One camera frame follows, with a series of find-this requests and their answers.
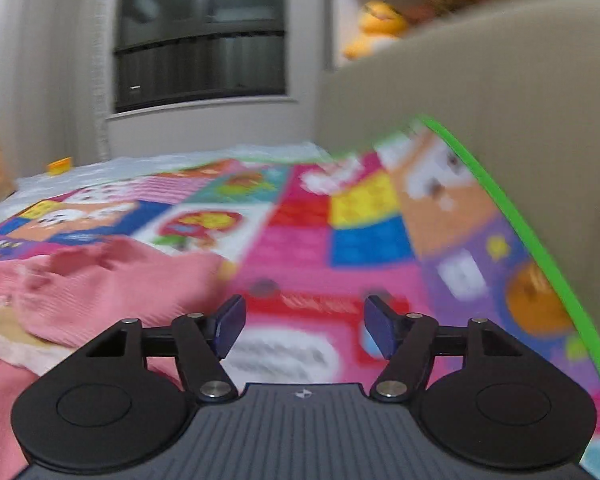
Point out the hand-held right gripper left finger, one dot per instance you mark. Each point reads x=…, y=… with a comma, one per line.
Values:
x=230, y=327

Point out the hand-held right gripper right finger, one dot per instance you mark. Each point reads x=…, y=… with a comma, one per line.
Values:
x=379, y=327

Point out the pink ribbed garment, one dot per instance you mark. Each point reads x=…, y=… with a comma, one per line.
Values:
x=105, y=285

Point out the colourful printed play mat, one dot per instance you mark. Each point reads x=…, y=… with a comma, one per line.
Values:
x=300, y=240

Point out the yellow toy block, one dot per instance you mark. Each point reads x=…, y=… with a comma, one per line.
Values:
x=60, y=166

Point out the dark window with railing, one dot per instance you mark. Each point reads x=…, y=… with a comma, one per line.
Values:
x=200, y=60

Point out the beige padded headboard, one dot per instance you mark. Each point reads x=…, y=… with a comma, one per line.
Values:
x=480, y=75

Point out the yellow plush duck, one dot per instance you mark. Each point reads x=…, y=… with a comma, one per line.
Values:
x=375, y=25

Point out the white curtain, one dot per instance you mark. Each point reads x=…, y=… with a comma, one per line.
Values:
x=45, y=60

